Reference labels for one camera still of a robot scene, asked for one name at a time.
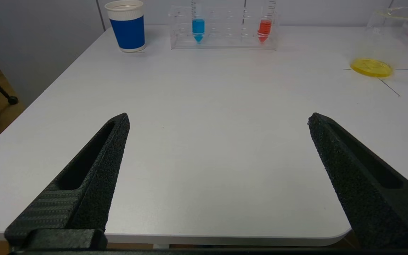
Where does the clear glass beaker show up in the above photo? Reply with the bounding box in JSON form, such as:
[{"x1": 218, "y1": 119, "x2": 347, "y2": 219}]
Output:
[{"x1": 350, "y1": 6, "x2": 408, "y2": 78}]

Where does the test tube with red pigment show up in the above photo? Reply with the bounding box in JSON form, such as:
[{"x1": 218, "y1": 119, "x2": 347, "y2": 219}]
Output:
[{"x1": 257, "y1": 0, "x2": 276, "y2": 44}]

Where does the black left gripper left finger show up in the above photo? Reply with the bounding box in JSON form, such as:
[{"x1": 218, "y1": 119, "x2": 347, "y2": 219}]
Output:
[{"x1": 4, "y1": 113, "x2": 131, "y2": 253}]

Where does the test tube with blue pigment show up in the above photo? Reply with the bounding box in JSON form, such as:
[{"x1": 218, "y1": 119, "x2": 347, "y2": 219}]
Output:
[{"x1": 191, "y1": 0, "x2": 206, "y2": 43}]

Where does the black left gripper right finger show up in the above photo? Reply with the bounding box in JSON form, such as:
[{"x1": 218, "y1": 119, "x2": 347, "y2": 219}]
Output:
[{"x1": 307, "y1": 112, "x2": 408, "y2": 249}]

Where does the blue and white paper cup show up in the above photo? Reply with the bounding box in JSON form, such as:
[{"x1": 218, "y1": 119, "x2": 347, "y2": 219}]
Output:
[{"x1": 104, "y1": 0, "x2": 146, "y2": 53}]

